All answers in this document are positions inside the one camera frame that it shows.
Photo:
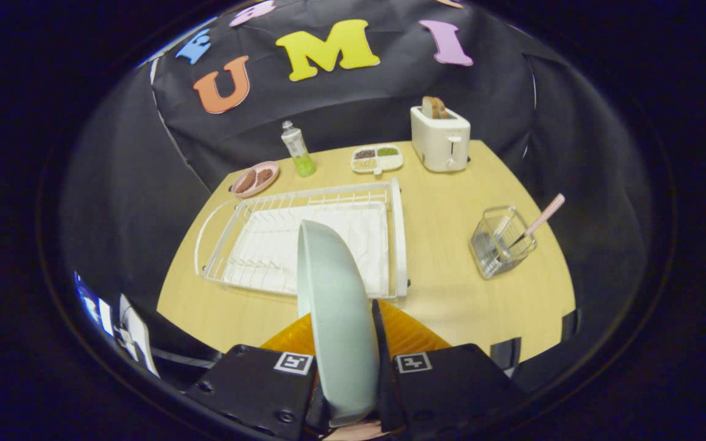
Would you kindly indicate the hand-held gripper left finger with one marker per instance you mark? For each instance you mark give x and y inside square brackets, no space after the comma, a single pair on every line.
[255,386]

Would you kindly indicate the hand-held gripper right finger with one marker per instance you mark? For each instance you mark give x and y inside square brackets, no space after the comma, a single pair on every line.
[385,392]

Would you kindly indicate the pale green plate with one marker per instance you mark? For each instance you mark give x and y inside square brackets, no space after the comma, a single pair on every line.
[341,318]

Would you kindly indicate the small pink plate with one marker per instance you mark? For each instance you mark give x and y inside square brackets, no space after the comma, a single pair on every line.
[270,182]

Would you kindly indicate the white divided snack dish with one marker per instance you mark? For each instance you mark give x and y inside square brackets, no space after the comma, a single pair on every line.
[377,160]

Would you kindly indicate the black table clamp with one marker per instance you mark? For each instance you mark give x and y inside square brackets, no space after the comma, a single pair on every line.
[505,354]

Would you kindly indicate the white box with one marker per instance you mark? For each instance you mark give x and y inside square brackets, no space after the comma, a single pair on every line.
[135,334]

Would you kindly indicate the white drip tray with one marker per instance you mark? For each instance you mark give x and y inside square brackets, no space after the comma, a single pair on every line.
[267,245]

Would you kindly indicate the computer monitor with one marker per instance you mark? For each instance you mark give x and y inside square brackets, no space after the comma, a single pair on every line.
[86,300]

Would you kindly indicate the brown cookie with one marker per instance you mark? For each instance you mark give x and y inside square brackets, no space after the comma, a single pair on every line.
[264,176]
[245,181]

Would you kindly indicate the clear bottle with green liquid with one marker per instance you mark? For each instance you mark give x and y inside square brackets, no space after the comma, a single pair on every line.
[298,150]

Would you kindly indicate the black backdrop cloth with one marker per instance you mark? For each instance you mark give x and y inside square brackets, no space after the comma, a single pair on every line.
[114,184]

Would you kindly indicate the cream toaster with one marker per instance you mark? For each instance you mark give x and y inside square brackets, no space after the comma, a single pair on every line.
[439,144]

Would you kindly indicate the brown bread slice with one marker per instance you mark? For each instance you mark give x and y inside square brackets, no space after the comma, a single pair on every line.
[434,108]

